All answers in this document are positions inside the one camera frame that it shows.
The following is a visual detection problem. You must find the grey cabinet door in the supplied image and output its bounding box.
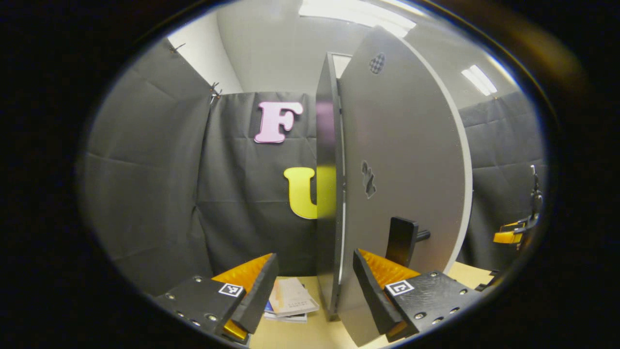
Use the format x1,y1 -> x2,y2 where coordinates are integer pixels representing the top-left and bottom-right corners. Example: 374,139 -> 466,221
336,25 -> 474,348

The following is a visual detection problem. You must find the ceiling light panel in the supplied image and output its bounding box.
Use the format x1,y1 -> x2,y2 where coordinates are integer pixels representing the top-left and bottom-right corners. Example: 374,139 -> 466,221
460,64 -> 498,97
298,0 -> 418,38

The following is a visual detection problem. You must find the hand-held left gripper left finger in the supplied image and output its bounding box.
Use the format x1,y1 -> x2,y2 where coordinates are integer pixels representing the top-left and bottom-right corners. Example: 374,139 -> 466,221
155,253 -> 280,343

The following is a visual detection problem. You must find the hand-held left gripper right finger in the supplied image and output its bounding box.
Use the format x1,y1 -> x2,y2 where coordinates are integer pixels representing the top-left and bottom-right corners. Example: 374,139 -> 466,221
352,248 -> 485,343

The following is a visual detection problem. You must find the black door handle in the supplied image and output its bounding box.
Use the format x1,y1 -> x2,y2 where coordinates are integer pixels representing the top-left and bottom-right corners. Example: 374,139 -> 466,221
385,216 -> 431,269

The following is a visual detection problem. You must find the tan paper booklet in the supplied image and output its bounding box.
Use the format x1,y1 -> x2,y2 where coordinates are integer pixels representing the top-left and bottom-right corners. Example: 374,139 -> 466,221
268,277 -> 321,317

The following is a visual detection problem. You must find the grey shoe cabinet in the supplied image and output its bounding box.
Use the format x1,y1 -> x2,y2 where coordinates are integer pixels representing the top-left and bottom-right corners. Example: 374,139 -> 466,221
315,51 -> 353,322

